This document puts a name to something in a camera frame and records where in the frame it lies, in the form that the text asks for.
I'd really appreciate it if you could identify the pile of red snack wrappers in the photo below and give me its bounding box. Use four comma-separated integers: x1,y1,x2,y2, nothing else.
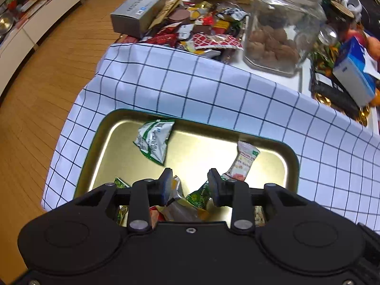
142,0,250,63

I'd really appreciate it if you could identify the green white snack packet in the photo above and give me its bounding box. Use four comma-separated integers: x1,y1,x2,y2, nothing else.
133,119,176,167

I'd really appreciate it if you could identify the glass jar of cookies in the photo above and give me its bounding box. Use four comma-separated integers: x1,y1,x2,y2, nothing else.
243,0,328,76

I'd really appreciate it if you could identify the small clear glass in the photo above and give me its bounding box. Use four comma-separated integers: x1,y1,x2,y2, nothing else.
318,24,339,46

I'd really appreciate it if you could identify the white low cabinet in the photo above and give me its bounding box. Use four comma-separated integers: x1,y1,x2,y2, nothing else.
0,0,114,96

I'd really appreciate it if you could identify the blue white tissue box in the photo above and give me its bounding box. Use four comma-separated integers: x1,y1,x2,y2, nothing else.
332,37,380,108

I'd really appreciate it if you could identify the green yellow snack packet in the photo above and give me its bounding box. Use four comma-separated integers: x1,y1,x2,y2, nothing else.
185,180,213,212
114,177,131,227

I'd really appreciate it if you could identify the silver snack packet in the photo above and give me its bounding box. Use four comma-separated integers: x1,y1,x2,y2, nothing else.
166,175,185,206

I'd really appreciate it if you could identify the white blue checked tablecloth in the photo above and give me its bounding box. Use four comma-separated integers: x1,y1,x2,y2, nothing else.
42,43,380,233

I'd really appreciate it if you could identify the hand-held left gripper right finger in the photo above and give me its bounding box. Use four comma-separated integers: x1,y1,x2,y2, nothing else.
207,169,308,234

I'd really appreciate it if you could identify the red white snack bar packet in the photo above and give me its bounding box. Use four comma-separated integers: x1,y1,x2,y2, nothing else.
226,141,261,182

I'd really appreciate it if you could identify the grey cardboard carton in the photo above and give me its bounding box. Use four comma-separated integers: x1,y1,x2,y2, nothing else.
110,0,167,39

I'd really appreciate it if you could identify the gold foil chocolate coin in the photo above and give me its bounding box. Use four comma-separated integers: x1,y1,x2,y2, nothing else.
314,93,333,108
356,106,371,126

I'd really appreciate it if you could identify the gold tin tray teal rim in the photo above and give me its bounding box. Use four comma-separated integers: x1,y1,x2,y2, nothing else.
72,109,300,227

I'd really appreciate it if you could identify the green leafy sprig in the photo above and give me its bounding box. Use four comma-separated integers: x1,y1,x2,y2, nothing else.
311,43,341,72

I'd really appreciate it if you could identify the black chocolate packet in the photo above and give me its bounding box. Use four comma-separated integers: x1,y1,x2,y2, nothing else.
311,71,362,117

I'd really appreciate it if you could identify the white round object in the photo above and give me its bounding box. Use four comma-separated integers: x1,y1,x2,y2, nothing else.
341,0,363,16

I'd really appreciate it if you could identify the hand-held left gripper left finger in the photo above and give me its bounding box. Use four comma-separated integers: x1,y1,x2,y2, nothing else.
74,168,173,234

